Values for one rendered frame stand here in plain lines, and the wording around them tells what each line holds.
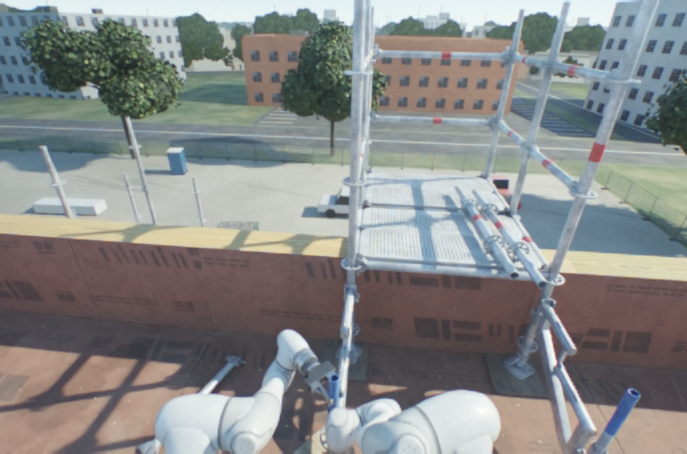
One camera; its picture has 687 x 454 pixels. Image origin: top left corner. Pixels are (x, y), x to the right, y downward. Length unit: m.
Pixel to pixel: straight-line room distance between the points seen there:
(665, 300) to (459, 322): 1.17
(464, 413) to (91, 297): 2.68
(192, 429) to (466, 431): 0.69
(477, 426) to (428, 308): 1.47
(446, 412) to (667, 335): 2.23
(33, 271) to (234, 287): 1.45
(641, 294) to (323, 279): 1.86
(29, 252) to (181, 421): 2.24
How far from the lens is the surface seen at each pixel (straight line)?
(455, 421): 0.95
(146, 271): 2.70
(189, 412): 1.15
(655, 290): 2.73
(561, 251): 2.15
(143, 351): 2.84
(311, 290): 2.33
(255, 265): 2.31
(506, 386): 2.56
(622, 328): 2.84
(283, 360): 1.63
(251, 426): 1.08
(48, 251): 3.07
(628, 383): 2.99
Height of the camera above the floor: 1.89
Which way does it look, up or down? 29 degrees down
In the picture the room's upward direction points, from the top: 1 degrees clockwise
